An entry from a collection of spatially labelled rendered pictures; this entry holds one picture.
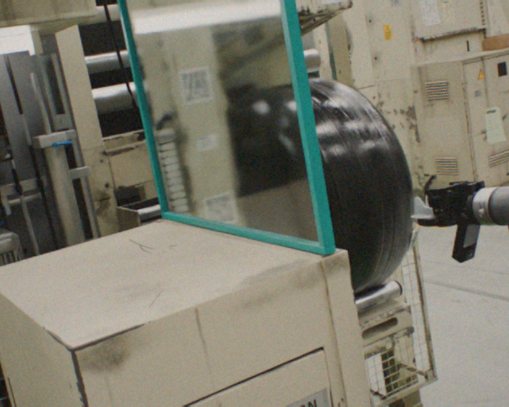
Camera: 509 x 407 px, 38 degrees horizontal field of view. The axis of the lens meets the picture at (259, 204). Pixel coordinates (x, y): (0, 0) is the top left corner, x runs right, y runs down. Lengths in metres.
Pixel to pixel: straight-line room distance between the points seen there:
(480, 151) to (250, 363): 5.56
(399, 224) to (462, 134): 4.63
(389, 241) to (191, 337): 0.92
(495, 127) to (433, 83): 0.64
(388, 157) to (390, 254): 0.24
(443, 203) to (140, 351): 0.83
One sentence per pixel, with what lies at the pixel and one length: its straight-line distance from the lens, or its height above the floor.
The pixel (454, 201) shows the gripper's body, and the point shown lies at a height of 1.19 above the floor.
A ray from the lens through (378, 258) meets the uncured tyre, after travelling 1.78.
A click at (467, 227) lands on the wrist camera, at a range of 1.54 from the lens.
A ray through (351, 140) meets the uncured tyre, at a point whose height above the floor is 1.33.
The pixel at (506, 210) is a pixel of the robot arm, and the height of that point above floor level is 1.19.
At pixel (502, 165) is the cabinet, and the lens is 6.68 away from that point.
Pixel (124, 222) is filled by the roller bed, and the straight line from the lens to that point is 2.15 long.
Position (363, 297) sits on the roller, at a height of 0.92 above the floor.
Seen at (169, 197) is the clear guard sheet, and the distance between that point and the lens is 1.44.
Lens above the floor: 1.55
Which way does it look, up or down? 11 degrees down
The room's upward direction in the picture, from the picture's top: 10 degrees counter-clockwise
